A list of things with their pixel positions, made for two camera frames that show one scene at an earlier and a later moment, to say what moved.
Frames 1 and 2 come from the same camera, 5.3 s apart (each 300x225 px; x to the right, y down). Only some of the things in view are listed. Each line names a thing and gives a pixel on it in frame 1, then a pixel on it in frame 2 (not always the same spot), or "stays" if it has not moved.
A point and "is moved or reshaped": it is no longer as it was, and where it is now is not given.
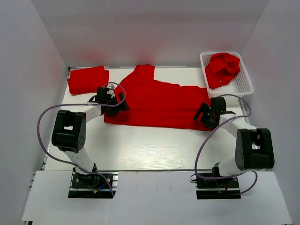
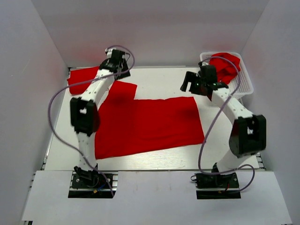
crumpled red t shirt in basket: x=222 y=67 stays
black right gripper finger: x=203 y=108 to x=190 y=77
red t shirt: x=157 y=103 is moved or reshaped
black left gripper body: x=111 y=101 to x=120 y=67
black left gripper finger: x=124 y=105 to x=125 y=66
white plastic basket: x=241 y=85 stays
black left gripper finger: x=112 y=110 to x=123 y=75
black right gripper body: x=208 y=113 to x=197 y=88
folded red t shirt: x=86 y=80 stays
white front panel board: x=160 y=198 stays
